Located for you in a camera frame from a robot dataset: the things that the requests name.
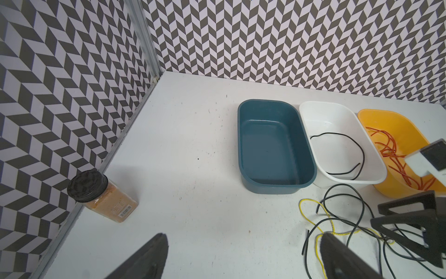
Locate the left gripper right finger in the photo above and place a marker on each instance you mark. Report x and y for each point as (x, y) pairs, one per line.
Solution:
(341, 263)

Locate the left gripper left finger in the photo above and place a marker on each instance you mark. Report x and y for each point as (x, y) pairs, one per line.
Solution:
(147, 263)

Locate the yellow tray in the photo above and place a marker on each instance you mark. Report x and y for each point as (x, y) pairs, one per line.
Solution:
(395, 136)

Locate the left spice jar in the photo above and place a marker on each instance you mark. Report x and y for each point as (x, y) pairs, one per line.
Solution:
(99, 194)

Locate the white tray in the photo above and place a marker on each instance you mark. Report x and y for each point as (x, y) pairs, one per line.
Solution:
(342, 149)

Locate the dark teal tray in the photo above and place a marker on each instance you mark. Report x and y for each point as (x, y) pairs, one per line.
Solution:
(274, 152)

